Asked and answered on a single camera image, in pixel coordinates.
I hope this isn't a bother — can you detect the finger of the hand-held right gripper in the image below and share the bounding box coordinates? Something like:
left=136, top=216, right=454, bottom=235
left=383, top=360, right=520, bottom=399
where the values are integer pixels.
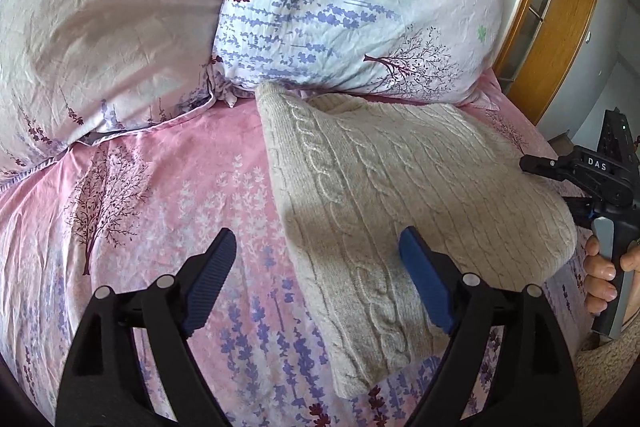
left=562, top=195, right=599, bottom=229
left=519, top=146, right=585, bottom=184

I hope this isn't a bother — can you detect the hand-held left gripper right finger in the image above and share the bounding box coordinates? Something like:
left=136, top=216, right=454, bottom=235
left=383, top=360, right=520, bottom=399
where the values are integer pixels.
left=398, top=226, right=584, bottom=427

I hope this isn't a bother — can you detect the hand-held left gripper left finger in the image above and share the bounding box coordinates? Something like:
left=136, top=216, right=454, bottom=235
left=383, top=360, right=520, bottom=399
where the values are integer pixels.
left=54, top=228, right=237, bottom=427

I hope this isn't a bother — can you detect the beige cable-knit sweater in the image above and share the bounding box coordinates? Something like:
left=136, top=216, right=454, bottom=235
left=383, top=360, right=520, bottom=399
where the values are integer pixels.
left=255, top=82, right=581, bottom=400

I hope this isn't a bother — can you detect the person's right hand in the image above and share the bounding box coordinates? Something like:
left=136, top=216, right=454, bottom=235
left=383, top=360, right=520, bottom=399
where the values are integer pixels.
left=584, top=234, right=640, bottom=324

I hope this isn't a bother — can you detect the pink floral bed sheet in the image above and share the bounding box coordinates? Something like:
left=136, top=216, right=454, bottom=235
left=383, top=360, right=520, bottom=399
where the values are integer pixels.
left=0, top=72, right=601, bottom=427

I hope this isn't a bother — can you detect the wooden glass-door cabinet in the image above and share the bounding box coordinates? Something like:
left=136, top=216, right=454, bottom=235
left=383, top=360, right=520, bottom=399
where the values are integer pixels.
left=500, top=0, right=609, bottom=128

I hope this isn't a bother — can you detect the pink floral pillow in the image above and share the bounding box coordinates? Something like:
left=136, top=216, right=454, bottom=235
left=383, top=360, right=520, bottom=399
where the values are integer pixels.
left=0, top=0, right=251, bottom=182

